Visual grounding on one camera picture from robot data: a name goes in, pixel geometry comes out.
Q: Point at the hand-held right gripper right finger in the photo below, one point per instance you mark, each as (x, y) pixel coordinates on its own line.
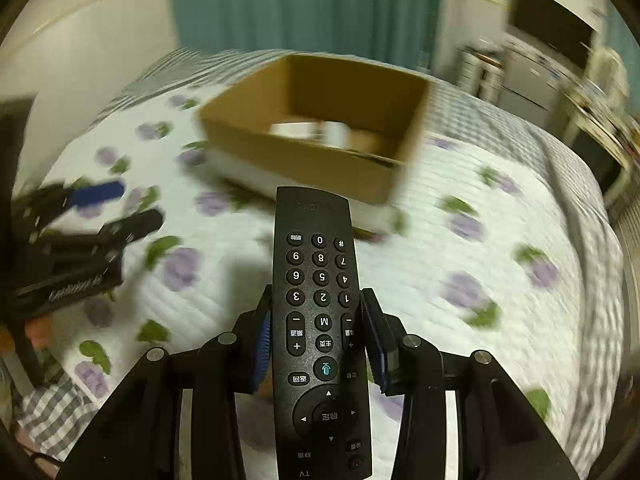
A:
(374, 340)

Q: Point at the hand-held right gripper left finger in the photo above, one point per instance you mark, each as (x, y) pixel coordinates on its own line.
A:
(262, 344)

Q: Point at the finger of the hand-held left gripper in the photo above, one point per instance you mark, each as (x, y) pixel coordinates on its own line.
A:
(97, 193)
(135, 225)

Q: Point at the black TV remote control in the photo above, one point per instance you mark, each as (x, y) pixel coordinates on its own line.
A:
(320, 310)

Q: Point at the brown cardboard box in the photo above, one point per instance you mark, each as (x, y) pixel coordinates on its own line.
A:
(320, 125)

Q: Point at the floral quilted blanket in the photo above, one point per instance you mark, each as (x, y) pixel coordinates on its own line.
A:
(450, 270)

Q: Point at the checkered grey bedsheet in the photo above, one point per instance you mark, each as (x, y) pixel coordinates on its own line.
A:
(55, 415)

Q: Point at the white item in box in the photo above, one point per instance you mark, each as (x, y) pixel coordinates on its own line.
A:
(320, 132)

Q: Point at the teal curtain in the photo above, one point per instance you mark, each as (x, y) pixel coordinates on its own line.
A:
(305, 7)

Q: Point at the white drawer cabinet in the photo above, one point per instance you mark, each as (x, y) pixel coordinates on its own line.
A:
(481, 77)

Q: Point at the cluttered white desk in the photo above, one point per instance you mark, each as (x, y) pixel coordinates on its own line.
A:
(600, 105)

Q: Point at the black television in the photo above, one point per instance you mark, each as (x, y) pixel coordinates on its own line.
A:
(555, 22)

